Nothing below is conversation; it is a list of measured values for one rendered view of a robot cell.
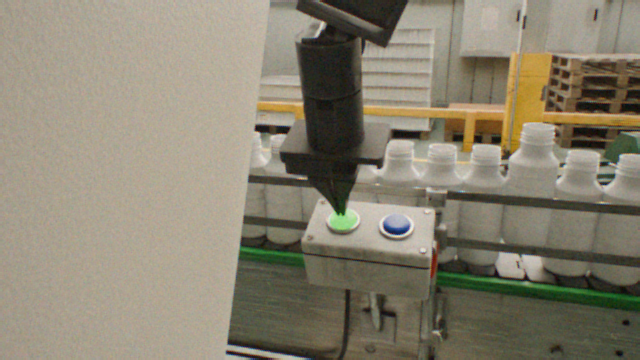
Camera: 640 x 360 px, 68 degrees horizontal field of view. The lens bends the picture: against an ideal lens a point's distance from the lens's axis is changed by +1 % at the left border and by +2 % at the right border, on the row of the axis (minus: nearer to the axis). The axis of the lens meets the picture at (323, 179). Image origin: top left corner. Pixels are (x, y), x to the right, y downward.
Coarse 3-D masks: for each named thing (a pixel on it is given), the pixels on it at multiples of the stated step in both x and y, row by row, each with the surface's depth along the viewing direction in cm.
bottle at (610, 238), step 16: (624, 160) 58; (624, 176) 59; (608, 192) 60; (624, 192) 58; (608, 224) 60; (624, 224) 59; (608, 240) 60; (624, 240) 59; (592, 272) 63; (608, 272) 61; (624, 272) 60
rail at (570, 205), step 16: (256, 176) 69; (272, 176) 69; (368, 192) 66; (384, 192) 65; (400, 192) 64; (416, 192) 64; (448, 192) 63; (464, 192) 62; (480, 192) 62; (560, 208) 60; (576, 208) 59; (592, 208) 59; (608, 208) 58; (624, 208) 58; (256, 224) 72; (272, 224) 71; (288, 224) 70; (304, 224) 70; (448, 240) 65; (464, 240) 64; (544, 256) 62; (560, 256) 61; (576, 256) 61; (592, 256) 60; (608, 256) 60; (624, 256) 59
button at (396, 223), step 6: (390, 216) 52; (396, 216) 52; (402, 216) 52; (384, 222) 51; (390, 222) 51; (396, 222) 51; (402, 222) 51; (408, 222) 51; (384, 228) 51; (390, 228) 50; (396, 228) 50; (402, 228) 50; (408, 228) 51; (396, 234) 50
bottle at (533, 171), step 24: (528, 144) 60; (552, 144) 59; (528, 168) 59; (552, 168) 59; (528, 192) 60; (552, 192) 61; (504, 216) 64; (528, 216) 61; (504, 240) 65; (528, 240) 62
